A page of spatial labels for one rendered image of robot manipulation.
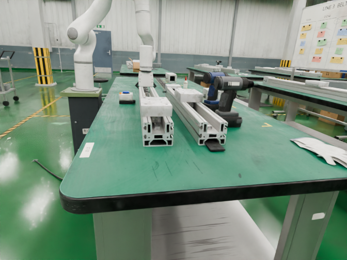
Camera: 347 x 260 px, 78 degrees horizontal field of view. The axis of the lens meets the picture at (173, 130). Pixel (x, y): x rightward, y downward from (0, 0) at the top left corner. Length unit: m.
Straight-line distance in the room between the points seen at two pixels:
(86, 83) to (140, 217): 1.17
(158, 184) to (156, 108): 0.32
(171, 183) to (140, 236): 0.23
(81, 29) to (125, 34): 10.96
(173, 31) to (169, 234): 12.09
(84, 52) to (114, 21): 10.97
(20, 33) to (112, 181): 13.11
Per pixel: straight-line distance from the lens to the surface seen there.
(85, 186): 0.55
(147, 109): 0.76
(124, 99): 1.33
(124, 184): 0.54
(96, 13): 1.60
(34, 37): 7.83
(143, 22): 1.49
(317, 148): 0.88
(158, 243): 1.17
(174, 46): 12.75
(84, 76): 1.64
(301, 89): 2.55
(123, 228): 0.69
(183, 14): 13.03
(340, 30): 4.13
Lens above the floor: 1.07
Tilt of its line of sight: 19 degrees down
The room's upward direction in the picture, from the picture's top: 3 degrees clockwise
